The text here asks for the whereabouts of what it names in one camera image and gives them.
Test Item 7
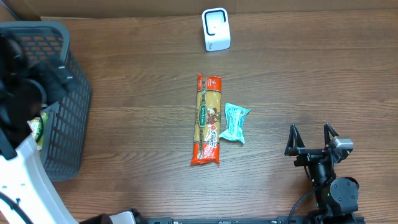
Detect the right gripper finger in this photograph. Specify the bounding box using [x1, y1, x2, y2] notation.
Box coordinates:
[324, 123, 338, 146]
[284, 124, 305, 156]

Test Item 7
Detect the teal packet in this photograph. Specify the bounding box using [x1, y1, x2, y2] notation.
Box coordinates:
[220, 103, 250, 144]

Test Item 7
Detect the orange spaghetti packet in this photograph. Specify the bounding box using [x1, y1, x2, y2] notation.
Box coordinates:
[190, 73, 221, 165]

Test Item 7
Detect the green snack packet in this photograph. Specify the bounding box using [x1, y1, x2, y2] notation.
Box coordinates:
[27, 113, 49, 154]

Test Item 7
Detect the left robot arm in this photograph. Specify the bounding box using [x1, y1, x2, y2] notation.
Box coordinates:
[1, 31, 79, 223]

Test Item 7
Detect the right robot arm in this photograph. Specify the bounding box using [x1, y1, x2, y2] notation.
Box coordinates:
[284, 123, 364, 223]

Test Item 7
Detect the white barcode scanner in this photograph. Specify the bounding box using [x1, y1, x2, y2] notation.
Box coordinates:
[201, 7, 231, 52]

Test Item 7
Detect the grey plastic shopping basket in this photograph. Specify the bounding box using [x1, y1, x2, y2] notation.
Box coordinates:
[1, 21, 92, 182]

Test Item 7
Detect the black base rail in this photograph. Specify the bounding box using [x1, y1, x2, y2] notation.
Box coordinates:
[144, 215, 366, 224]

